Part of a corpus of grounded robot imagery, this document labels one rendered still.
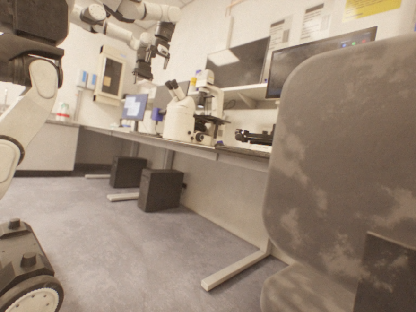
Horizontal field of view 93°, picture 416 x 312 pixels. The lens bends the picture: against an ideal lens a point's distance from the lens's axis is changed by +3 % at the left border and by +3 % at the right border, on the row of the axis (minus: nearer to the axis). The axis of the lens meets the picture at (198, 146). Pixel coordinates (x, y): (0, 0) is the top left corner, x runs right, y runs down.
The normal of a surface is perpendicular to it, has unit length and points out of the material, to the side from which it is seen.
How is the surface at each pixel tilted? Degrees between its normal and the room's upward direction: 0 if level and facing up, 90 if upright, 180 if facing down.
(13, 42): 90
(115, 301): 0
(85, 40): 90
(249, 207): 90
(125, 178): 90
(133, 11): 151
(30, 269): 0
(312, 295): 0
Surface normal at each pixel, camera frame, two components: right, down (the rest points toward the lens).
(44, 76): 0.76, 0.14
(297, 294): 0.16, -0.99
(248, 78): -0.71, -0.17
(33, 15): 0.66, 0.33
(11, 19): 0.58, 0.55
